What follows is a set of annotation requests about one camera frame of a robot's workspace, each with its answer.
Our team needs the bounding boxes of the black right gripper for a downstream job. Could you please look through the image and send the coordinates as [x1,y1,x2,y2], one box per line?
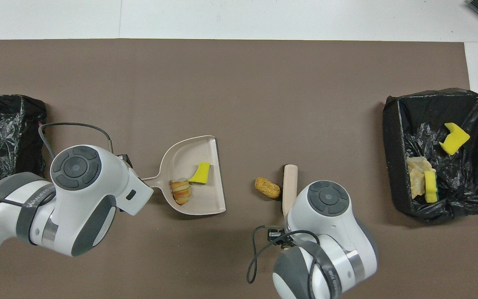
[267,227,296,250]

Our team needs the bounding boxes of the orange corn-textured bread roll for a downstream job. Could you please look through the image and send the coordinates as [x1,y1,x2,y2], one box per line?
[255,177,282,199]

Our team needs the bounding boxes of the beige hand brush black bristles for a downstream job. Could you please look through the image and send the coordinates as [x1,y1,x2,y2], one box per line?
[282,164,298,218]

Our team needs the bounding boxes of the small striped croissant piece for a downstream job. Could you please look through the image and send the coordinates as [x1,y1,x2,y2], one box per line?
[169,179,192,206]

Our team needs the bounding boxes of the beige plastic dustpan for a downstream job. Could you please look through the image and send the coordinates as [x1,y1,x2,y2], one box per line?
[141,135,227,216]

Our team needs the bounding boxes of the yellow sponge piece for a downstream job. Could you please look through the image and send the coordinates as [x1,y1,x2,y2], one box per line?
[188,162,211,184]

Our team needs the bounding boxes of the large striped croissant piece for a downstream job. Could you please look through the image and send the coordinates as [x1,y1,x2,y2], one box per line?
[409,169,426,199]

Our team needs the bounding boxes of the pale bread chunk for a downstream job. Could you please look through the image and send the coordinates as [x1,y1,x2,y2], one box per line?
[407,157,437,173]

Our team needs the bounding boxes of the yellow sponge with green side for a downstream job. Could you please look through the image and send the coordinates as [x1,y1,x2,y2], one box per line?
[424,170,438,203]

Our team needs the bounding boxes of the large notched yellow sponge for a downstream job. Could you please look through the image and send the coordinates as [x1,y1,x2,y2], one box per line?
[439,123,471,156]

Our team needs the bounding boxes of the bin with black bag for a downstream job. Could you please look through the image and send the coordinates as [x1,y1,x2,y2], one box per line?
[0,95,48,208]
[382,88,478,225]

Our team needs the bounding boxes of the brown table mat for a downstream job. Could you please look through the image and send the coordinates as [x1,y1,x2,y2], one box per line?
[0,39,478,299]

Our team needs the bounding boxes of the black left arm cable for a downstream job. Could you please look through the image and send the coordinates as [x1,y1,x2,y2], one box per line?
[38,122,113,159]

